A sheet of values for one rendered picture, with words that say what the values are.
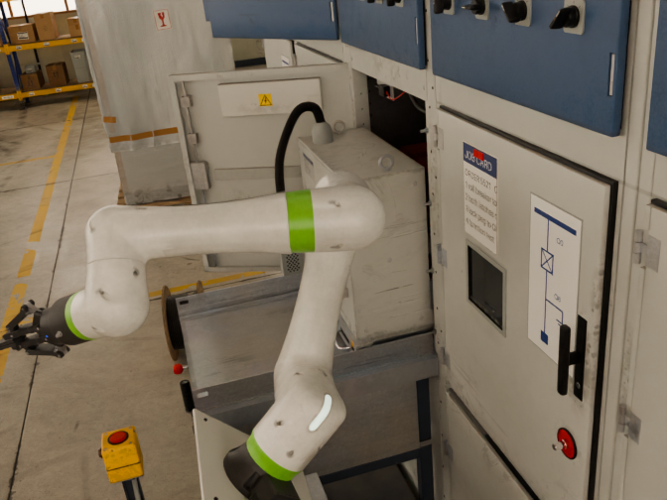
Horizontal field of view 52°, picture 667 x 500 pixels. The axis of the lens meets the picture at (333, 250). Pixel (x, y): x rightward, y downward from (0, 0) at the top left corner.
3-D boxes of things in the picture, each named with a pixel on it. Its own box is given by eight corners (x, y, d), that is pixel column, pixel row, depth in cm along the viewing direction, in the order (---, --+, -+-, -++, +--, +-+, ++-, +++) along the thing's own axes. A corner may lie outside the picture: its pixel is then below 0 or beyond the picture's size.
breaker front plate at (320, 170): (353, 345, 193) (337, 184, 173) (311, 275, 236) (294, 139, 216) (357, 344, 193) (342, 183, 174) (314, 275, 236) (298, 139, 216)
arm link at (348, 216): (380, 237, 137) (378, 176, 133) (392, 256, 124) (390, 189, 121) (288, 244, 135) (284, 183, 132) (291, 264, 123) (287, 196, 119)
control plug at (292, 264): (284, 277, 227) (277, 227, 219) (280, 271, 231) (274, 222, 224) (307, 272, 228) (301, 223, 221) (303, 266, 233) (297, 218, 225)
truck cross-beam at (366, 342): (357, 364, 192) (355, 345, 190) (309, 284, 240) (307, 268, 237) (374, 359, 193) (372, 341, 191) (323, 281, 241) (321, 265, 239)
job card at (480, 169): (495, 257, 141) (495, 158, 132) (463, 231, 154) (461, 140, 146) (498, 256, 141) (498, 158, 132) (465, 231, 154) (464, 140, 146)
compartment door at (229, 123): (210, 264, 269) (174, 72, 239) (370, 262, 257) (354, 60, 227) (204, 272, 263) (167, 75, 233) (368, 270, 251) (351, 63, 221)
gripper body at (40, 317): (94, 327, 132) (66, 336, 137) (68, 292, 130) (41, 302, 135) (68, 351, 127) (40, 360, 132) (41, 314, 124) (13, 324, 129)
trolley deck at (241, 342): (200, 437, 181) (197, 418, 179) (181, 326, 236) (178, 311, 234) (438, 375, 196) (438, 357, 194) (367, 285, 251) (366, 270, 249)
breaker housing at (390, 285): (357, 345, 192) (342, 181, 173) (313, 274, 236) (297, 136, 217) (521, 307, 203) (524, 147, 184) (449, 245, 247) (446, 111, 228)
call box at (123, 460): (110, 485, 166) (100, 451, 162) (110, 464, 173) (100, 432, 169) (144, 476, 168) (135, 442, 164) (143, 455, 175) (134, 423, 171)
